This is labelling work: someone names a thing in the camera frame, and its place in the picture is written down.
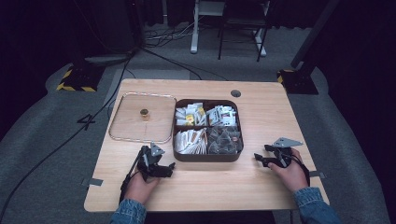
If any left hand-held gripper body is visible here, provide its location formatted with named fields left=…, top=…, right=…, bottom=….
left=135, top=142, right=166, bottom=182

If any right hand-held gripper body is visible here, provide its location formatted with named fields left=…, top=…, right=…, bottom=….
left=270, top=136, right=304, bottom=169

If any person's right hand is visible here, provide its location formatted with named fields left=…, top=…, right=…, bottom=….
left=268, top=147, right=310, bottom=193

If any person's left hand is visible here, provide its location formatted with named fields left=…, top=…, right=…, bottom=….
left=123, top=171, right=161, bottom=205

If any pile of white brown sachets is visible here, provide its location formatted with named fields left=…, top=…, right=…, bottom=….
left=174, top=127, right=209, bottom=156

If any clear lid with brass knob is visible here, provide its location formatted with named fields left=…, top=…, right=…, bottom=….
left=107, top=91, right=177, bottom=145

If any brown divided box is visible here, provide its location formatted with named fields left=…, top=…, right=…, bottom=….
left=172, top=98, right=245, bottom=163

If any pile of clear pyramid tea bags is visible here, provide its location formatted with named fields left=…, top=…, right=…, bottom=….
left=206, top=126, right=244, bottom=156

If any pile of white yellow packets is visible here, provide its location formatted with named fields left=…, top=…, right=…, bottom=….
left=175, top=102, right=207, bottom=127

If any pile of white red-print packets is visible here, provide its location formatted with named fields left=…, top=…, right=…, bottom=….
left=205, top=105, right=238, bottom=128

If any black yellow striped stand base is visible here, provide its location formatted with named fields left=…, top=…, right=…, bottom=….
left=56, top=63, right=106, bottom=93
left=276, top=68, right=319, bottom=95

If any grey slanted metal pole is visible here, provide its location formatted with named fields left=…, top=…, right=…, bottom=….
left=290, top=0, right=341, bottom=70

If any black chair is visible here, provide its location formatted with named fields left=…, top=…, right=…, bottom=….
left=217, top=0, right=271, bottom=63

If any black left gripper strap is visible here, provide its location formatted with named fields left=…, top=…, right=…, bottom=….
left=119, top=151, right=143, bottom=203

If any black gripper strap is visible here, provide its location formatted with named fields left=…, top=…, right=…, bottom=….
left=119, top=151, right=143, bottom=203
left=290, top=153, right=312, bottom=188

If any black right gripper strap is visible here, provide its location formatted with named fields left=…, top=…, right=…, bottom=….
left=290, top=153, right=312, bottom=188

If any long black floor cable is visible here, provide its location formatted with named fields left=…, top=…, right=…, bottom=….
left=0, top=46, right=139, bottom=220

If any bundle of floor cables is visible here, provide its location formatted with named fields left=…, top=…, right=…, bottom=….
left=145, top=20, right=202, bottom=49

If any white desk frame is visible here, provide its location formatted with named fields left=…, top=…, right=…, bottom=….
left=190, top=0, right=269, bottom=58

